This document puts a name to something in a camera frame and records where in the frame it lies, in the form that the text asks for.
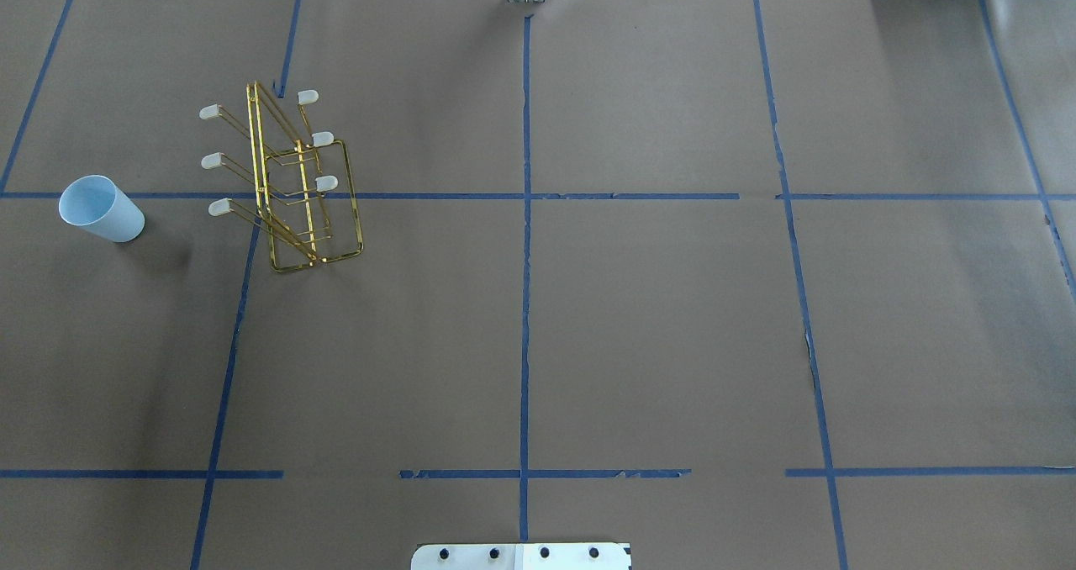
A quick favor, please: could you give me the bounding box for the light blue plastic cup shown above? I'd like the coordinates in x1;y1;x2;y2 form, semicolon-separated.
58;175;145;243

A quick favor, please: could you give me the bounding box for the brown paper table cover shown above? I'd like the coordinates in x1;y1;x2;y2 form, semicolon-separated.
3;0;1073;569

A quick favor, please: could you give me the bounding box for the gold wire cup holder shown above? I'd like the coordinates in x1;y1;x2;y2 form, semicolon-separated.
198;81;366;274

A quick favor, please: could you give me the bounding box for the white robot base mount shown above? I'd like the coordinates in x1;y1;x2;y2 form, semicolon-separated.
409;542;633;569

